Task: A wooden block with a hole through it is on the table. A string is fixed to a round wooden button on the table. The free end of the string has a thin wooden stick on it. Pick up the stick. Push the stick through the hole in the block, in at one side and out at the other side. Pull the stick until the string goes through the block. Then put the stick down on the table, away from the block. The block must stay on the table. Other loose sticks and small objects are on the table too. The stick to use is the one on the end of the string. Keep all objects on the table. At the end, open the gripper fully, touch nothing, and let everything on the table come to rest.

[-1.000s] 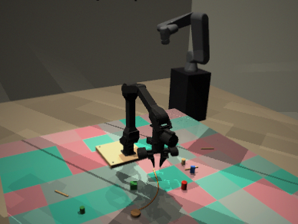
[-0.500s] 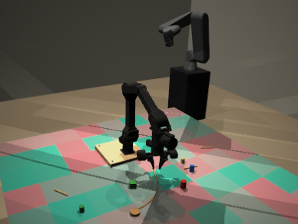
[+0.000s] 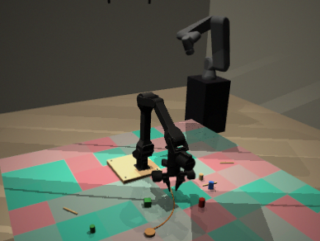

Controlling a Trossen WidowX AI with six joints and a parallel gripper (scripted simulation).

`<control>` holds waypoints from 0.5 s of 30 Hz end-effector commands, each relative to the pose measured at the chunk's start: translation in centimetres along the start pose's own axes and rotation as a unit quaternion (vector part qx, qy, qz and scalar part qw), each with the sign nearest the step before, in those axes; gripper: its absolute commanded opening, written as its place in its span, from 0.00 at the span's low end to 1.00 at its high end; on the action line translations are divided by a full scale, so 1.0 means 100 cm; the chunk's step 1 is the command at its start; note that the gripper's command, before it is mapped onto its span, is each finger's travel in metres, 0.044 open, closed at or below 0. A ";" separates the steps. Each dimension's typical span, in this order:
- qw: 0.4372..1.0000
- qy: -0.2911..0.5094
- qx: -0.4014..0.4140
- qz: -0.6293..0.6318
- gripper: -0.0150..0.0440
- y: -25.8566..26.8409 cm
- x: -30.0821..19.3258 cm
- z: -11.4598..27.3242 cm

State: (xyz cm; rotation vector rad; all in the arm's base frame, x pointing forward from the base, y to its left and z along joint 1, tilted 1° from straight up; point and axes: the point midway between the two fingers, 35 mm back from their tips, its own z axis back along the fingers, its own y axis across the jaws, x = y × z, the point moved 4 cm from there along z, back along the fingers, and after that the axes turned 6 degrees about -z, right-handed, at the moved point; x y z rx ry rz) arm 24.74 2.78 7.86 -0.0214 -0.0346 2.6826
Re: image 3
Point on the blue rectangular block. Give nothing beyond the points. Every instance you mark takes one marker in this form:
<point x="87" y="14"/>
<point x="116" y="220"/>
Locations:
<point x="211" y="185"/>

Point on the tan round wooden button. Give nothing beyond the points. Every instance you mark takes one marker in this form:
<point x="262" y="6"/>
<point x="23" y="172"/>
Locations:
<point x="149" y="232"/>

